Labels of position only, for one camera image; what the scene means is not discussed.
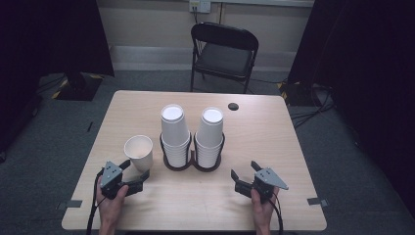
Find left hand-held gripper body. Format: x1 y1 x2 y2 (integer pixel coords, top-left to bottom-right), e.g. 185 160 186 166
99 160 125 201

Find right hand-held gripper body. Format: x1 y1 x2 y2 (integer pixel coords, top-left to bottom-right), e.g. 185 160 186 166
252 166 290 204

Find single white paper cup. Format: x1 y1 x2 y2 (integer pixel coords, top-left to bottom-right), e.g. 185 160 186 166
123 134 155 173

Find stack of white paper cups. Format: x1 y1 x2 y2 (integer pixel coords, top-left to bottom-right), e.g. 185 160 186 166
194 106 226 169
160 104 192 169

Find black double cup holder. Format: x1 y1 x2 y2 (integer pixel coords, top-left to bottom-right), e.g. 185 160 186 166
159 131 226 173

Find person's left hand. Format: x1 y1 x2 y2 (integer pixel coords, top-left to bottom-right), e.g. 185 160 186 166
95 183 130 229

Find person's right hand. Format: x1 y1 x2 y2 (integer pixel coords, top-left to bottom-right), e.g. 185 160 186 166
250 185 281 229

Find grey tape strip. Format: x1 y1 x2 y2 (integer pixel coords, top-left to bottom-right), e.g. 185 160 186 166
306 197 329 208
56 199 83 212

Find black stand base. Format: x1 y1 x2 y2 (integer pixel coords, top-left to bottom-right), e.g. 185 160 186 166
51 71 106 102
277 80 316 108

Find black folding chair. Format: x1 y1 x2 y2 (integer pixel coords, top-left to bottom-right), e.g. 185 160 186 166
189 22 260 95

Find black curtain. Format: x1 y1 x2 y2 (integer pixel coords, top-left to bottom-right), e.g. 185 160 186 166
0 0 115 155
287 0 415 210

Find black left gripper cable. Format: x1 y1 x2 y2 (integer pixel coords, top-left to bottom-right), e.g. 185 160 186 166
85 167 106 235

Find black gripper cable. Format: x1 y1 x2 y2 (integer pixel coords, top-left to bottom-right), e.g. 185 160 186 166
85 167 106 235
267 191 285 235

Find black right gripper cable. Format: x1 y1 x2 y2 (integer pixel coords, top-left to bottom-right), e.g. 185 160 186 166
267 191 285 235

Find black floor cables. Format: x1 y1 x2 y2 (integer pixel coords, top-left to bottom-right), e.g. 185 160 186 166
288 82 337 129

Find white wall socket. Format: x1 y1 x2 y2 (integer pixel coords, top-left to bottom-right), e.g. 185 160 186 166
189 0 212 15

